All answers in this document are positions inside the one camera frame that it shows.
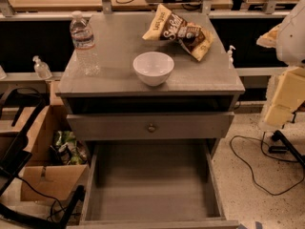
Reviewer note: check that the green snack bags in box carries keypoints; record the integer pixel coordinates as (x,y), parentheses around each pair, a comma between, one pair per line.
(65,149)

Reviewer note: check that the clear sanitizer pump bottle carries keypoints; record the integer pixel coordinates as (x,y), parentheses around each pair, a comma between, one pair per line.
(41,68)

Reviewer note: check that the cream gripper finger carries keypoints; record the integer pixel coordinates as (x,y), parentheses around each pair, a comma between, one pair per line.
(268,39)
(289,95)

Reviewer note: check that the grey middle drawer front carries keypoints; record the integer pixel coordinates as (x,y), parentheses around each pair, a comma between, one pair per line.
(89,127)

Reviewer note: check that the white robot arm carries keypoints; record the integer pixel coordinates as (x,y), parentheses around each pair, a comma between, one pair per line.
(289,48)

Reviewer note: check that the yellow brown chip bag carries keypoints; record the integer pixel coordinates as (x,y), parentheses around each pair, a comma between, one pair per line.
(167,25)

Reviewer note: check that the round brass drawer knob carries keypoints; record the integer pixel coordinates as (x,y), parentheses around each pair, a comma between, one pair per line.
(151,128)

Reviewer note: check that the black stand base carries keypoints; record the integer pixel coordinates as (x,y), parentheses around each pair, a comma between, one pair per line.
(286,146)

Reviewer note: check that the brown cardboard box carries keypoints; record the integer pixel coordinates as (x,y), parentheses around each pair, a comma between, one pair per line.
(45,179)

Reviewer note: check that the small white pump bottle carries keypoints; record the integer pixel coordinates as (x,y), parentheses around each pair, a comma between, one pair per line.
(230,54)

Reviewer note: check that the white ceramic bowl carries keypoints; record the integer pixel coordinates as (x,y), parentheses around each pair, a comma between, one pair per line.
(153,68)

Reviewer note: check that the open grey bottom drawer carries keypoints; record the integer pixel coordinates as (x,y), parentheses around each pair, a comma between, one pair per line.
(166,184)

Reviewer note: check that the grey wooden drawer cabinet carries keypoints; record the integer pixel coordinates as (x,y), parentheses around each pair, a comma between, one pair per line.
(211,85)

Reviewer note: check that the clear plastic water bottle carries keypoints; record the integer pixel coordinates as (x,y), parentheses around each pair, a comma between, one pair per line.
(84,44)

